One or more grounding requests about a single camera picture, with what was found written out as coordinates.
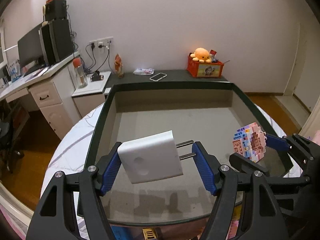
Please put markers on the orange octopus plush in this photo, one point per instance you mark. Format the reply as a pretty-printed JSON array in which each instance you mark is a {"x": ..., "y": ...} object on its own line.
[{"x": 201, "y": 55}]

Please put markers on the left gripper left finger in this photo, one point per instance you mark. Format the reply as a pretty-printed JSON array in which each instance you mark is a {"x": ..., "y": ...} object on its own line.
[{"x": 55, "y": 216}]

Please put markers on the white USB charger plug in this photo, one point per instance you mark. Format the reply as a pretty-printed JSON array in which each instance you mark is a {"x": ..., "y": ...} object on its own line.
[{"x": 152, "y": 158}]

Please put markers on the white desk with drawers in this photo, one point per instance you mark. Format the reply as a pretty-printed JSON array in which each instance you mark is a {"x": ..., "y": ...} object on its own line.
[{"x": 52, "y": 90}]

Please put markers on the black computer tower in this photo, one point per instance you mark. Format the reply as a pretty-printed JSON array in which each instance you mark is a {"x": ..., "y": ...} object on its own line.
[{"x": 55, "y": 40}]

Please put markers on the bottle with orange cap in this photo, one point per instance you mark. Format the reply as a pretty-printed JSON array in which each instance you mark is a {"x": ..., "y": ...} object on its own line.
[{"x": 80, "y": 74}]

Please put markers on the white smartphone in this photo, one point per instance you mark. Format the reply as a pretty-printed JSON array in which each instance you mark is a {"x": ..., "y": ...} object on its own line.
[{"x": 158, "y": 77}]

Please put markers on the black computer monitor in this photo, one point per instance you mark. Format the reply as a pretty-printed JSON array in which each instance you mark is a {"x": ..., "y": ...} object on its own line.
[{"x": 29, "y": 47}]

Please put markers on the white side cabinet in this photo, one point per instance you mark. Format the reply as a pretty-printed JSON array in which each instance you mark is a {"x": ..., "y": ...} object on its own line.
[{"x": 91, "y": 96}]

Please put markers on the pink block toy pig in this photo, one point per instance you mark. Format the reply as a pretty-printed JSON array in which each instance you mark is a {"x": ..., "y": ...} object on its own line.
[{"x": 250, "y": 142}]

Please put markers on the red toy storage crate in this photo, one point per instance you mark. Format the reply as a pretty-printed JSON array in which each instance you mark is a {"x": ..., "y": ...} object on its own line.
[{"x": 208, "y": 70}]

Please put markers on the black office chair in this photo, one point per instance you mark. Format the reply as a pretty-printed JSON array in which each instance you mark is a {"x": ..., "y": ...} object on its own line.
[{"x": 13, "y": 119}]

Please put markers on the wall power outlet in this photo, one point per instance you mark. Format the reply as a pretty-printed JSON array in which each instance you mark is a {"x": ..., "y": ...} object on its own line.
[{"x": 102, "y": 42}]

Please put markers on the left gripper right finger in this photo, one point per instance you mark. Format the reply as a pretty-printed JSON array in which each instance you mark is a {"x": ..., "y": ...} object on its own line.
[{"x": 260, "y": 218}]

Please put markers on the black low TV bench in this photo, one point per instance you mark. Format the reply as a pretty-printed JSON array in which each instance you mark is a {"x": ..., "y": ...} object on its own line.
[{"x": 172, "y": 75}]

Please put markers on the black speaker box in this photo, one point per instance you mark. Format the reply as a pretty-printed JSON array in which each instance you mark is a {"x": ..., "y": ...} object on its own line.
[{"x": 55, "y": 10}]

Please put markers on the orange snack bag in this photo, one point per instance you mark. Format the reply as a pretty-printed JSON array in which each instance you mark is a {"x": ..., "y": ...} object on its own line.
[{"x": 118, "y": 65}]

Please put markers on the pink tissue pack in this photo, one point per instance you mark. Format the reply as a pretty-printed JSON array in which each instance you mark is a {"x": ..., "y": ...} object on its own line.
[{"x": 143, "y": 72}]

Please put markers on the striped white round tablecloth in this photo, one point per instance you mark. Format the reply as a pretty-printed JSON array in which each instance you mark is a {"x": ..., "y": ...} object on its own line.
[{"x": 71, "y": 153}]

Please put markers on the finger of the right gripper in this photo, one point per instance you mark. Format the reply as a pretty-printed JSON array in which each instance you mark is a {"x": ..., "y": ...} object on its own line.
[
  {"x": 276, "y": 143},
  {"x": 245, "y": 165}
]

